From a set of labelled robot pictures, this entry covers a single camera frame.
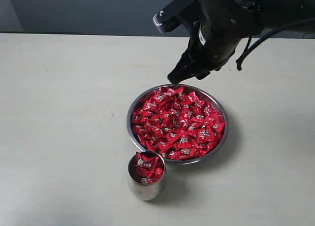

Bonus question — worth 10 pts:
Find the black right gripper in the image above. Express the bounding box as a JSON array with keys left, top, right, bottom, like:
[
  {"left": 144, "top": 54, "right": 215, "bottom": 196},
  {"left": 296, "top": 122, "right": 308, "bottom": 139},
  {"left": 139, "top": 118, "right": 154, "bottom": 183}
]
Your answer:
[{"left": 167, "top": 19, "right": 242, "bottom": 85}]

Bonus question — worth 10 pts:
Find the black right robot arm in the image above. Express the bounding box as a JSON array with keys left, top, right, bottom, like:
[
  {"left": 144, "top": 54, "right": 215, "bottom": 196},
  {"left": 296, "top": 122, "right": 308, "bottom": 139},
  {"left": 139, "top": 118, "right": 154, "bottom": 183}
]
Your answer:
[{"left": 155, "top": 0, "right": 315, "bottom": 84}]

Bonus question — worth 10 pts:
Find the pile of red wrapped candies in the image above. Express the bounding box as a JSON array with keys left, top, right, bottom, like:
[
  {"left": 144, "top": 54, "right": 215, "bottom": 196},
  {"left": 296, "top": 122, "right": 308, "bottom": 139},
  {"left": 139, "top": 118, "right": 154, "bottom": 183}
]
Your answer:
[{"left": 131, "top": 85, "right": 225, "bottom": 161}]

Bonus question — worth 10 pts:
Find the stainless steel cup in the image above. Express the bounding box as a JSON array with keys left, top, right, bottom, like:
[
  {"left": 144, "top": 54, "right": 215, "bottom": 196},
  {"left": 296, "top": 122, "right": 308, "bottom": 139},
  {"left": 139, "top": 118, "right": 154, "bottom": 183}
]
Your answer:
[{"left": 127, "top": 151, "right": 167, "bottom": 201}]

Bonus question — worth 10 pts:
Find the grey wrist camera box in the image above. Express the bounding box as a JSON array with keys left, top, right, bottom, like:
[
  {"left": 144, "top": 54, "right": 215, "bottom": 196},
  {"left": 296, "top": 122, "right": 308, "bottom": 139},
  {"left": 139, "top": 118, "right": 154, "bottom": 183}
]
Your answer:
[{"left": 153, "top": 0, "right": 202, "bottom": 33}]

